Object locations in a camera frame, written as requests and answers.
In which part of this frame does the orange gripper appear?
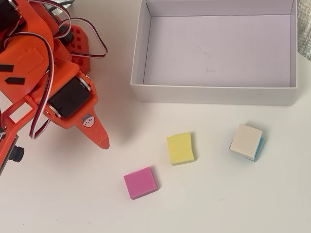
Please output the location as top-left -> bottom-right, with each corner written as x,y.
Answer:
26,60 -> 110,150

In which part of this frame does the pink foam cuboid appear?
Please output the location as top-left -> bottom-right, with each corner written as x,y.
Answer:
123,166 -> 160,200

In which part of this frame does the orange robot base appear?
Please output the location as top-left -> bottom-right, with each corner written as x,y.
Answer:
54,14 -> 92,74

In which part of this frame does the yellow foam cuboid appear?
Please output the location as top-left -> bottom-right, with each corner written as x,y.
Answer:
166,132 -> 196,166

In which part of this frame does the blue foam cuboid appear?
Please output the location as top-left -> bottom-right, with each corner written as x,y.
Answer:
229,132 -> 265,162

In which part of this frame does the white cardboard box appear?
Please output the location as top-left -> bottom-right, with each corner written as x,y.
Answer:
130,0 -> 298,107

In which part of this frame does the white and blue block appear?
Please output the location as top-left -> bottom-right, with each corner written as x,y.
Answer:
229,123 -> 263,159

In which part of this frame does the grey woven curtain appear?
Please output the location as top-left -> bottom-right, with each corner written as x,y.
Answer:
296,0 -> 311,61

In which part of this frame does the red white black servo cable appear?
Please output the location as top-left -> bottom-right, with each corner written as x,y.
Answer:
31,0 -> 72,41
69,17 -> 108,59
29,33 -> 55,140

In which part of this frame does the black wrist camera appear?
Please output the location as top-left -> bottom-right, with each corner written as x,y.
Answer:
0,132 -> 25,177

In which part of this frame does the orange camera mount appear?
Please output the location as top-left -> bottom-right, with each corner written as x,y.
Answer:
0,96 -> 35,139

